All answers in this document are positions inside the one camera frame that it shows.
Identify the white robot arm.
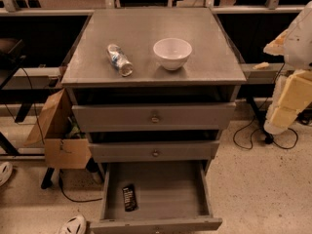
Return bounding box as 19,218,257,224
263,2,312,135

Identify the grey middle drawer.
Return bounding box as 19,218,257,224
89,140,219,163

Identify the clear plastic water bottle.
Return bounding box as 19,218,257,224
106,44,133,77

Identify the small foam piece on rail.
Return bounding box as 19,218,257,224
253,61,269,70

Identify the brown cardboard box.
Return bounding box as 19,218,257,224
24,89,92,169

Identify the grey drawer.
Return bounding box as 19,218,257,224
89,140,219,163
72,102,236,133
91,161,222,234

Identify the black floor cable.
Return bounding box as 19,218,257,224
232,96,299,150
58,169,103,204

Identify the black rxbar chocolate bar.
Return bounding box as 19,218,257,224
122,184,137,212

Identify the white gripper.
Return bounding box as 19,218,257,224
262,28,312,136

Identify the black floor cable left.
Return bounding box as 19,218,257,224
58,169,103,204

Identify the grey top drawer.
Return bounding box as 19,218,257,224
72,102,236,133

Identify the grey drawer cabinet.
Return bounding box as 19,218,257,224
60,7,248,234

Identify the grey bottom drawer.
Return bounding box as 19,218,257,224
91,161,222,234

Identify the black floor cable right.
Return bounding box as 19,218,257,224
232,96,299,150

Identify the white ceramic bowl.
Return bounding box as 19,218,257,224
153,38,192,70

